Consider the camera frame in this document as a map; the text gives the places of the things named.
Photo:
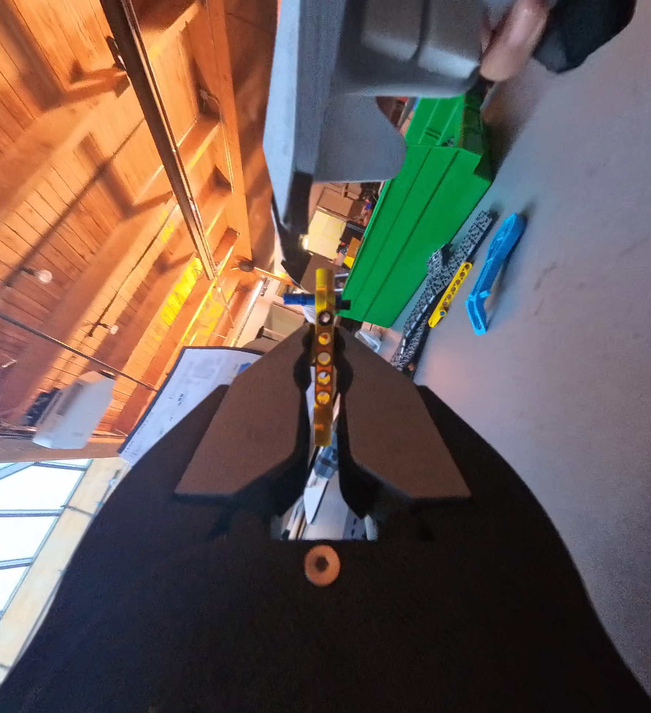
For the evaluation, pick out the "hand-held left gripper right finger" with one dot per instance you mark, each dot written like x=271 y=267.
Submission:
x=397 y=434

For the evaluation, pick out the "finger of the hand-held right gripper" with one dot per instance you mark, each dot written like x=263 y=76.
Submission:
x=358 y=145
x=300 y=100

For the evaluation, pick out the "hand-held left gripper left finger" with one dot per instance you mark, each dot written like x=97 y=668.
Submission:
x=247 y=429

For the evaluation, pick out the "yellow beam with pins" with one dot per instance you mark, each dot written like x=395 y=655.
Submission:
x=323 y=412

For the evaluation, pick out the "blue connector pin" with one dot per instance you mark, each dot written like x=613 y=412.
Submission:
x=297 y=298

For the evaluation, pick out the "grey desk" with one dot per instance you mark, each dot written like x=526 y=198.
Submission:
x=581 y=278

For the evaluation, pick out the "person's right hand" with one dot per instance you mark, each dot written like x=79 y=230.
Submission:
x=512 y=44

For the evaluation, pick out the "white instruction sheet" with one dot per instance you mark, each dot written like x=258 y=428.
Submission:
x=191 y=384

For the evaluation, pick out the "green plastic crate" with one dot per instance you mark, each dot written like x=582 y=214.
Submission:
x=414 y=223

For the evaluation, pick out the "short black track strip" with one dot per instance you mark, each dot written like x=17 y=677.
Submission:
x=414 y=340

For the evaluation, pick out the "long black track strip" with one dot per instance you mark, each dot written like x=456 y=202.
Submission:
x=470 y=245

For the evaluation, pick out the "yellow plastic beam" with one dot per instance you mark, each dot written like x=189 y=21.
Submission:
x=452 y=292

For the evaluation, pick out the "round ceiling lamp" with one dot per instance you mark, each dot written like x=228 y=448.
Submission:
x=43 y=276
x=112 y=328

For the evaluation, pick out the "white box-shaped device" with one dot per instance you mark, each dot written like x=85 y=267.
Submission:
x=74 y=409

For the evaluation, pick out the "skylight window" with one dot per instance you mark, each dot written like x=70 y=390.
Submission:
x=8 y=523

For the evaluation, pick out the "black ceiling rail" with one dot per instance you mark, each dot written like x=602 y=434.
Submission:
x=164 y=133

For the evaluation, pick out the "large blue plastic frame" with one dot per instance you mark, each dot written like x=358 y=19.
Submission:
x=498 y=250

